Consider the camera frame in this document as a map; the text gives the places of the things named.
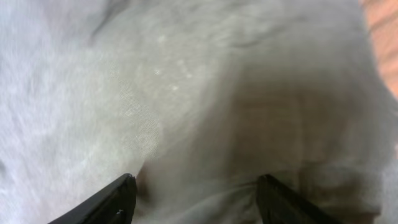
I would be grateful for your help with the grey shorts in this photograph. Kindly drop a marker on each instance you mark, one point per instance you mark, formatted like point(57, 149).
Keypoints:
point(197, 99)

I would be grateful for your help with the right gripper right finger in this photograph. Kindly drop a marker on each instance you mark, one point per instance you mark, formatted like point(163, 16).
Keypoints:
point(279, 204)

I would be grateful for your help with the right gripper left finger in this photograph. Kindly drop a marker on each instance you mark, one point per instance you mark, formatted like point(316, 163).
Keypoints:
point(114, 204)

